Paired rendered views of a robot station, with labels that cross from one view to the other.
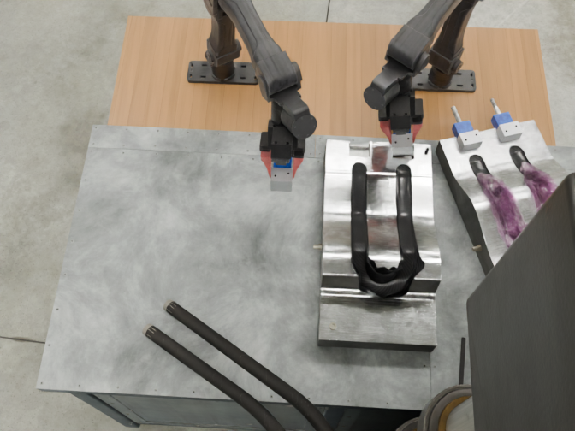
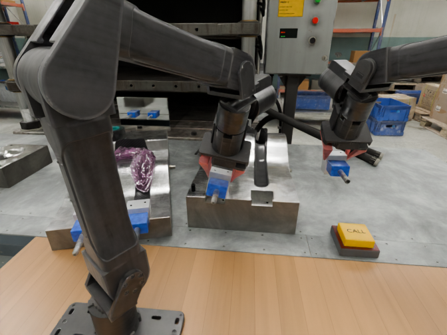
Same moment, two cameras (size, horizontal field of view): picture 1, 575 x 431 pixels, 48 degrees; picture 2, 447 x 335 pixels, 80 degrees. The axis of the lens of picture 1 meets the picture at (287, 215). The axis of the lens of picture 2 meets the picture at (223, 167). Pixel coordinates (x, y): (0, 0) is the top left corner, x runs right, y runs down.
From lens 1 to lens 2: 1.75 m
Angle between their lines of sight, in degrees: 90
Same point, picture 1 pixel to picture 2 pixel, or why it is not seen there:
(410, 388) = not seen: hidden behind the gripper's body
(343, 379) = not seen: hidden behind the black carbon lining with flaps
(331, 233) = (281, 150)
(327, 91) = (310, 318)
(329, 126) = (295, 267)
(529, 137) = (69, 216)
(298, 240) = (302, 186)
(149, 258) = (412, 182)
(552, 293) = not seen: outside the picture
